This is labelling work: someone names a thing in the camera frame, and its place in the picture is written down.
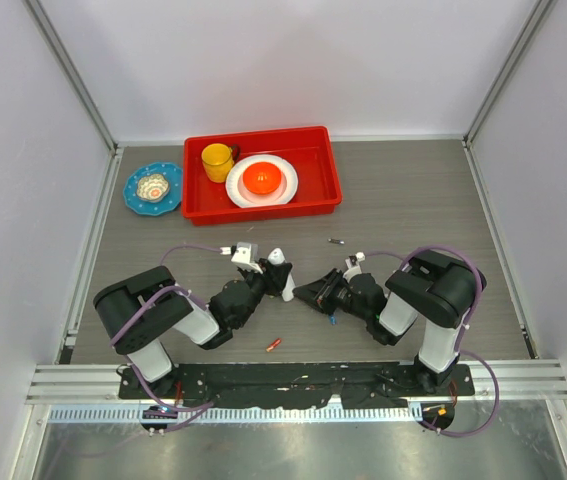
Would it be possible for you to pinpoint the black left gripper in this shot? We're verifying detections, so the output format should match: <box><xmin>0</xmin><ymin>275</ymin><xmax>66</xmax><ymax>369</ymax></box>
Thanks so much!
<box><xmin>234</xmin><ymin>259</ymin><xmax>291</xmax><ymax>328</ymax></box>

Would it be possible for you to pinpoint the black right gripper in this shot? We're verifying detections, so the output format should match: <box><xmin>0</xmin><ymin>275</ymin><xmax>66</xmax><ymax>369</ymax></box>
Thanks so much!
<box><xmin>293</xmin><ymin>267</ymin><xmax>371</xmax><ymax>322</ymax></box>

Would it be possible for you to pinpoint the white air conditioner remote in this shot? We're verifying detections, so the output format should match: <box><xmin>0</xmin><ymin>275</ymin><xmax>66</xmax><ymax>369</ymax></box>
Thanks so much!
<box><xmin>267</xmin><ymin>248</ymin><xmax>295</xmax><ymax>302</ymax></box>

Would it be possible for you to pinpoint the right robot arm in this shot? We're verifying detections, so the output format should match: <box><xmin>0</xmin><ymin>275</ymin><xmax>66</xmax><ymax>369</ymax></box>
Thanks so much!
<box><xmin>293</xmin><ymin>245</ymin><xmax>487</xmax><ymax>395</ymax></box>

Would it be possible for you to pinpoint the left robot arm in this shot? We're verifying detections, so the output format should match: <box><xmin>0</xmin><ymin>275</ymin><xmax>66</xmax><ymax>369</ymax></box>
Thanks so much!
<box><xmin>93</xmin><ymin>256</ymin><xmax>293</xmax><ymax>399</ymax></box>

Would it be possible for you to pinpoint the orange battery left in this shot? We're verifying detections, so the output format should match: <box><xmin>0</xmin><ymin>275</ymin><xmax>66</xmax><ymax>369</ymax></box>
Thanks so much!
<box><xmin>266</xmin><ymin>338</ymin><xmax>282</xmax><ymax>352</ymax></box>

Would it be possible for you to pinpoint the white plate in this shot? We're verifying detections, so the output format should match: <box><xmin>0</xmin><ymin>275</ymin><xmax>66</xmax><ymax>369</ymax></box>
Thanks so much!
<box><xmin>225</xmin><ymin>154</ymin><xmax>299</xmax><ymax>208</ymax></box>

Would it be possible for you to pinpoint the orange bowl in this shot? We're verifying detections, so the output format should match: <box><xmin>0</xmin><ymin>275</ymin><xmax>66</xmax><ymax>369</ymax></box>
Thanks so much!
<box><xmin>242</xmin><ymin>161</ymin><xmax>282</xmax><ymax>196</ymax></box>

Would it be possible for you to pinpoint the yellow mug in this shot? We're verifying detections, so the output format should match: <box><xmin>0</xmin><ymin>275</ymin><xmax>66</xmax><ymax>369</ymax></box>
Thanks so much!
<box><xmin>201</xmin><ymin>143</ymin><xmax>240</xmax><ymax>183</ymax></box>

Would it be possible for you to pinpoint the blue dotted plate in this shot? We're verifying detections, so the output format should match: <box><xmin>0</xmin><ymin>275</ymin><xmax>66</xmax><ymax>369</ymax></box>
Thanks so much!
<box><xmin>123</xmin><ymin>161</ymin><xmax>183</xmax><ymax>217</ymax></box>

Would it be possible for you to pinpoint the small patterned bowl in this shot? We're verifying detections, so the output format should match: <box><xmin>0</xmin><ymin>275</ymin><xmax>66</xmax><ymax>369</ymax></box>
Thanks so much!
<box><xmin>136</xmin><ymin>173</ymin><xmax>170</xmax><ymax>203</ymax></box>

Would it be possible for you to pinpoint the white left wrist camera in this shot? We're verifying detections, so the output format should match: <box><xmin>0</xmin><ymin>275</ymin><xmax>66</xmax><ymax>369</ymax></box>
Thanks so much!
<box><xmin>220</xmin><ymin>242</ymin><xmax>263</xmax><ymax>274</ymax></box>

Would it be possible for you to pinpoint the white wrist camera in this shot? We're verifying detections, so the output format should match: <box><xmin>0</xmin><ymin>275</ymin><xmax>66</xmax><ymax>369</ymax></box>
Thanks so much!
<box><xmin>220</xmin><ymin>242</ymin><xmax>263</xmax><ymax>274</ymax></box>
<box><xmin>343</xmin><ymin>252</ymin><xmax>366</xmax><ymax>281</ymax></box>

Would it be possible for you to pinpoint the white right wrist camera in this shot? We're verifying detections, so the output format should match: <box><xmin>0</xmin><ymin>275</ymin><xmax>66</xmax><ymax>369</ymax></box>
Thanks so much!
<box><xmin>343</xmin><ymin>252</ymin><xmax>366</xmax><ymax>281</ymax></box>

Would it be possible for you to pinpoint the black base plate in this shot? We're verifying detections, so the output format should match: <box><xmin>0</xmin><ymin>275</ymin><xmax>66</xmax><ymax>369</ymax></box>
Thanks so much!
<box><xmin>118</xmin><ymin>360</ymin><xmax>475</xmax><ymax>409</ymax></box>

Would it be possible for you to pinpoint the white cable duct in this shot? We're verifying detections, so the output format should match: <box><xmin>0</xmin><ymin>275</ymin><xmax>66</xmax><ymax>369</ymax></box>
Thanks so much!
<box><xmin>48</xmin><ymin>403</ymin><xmax>422</xmax><ymax>425</ymax></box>

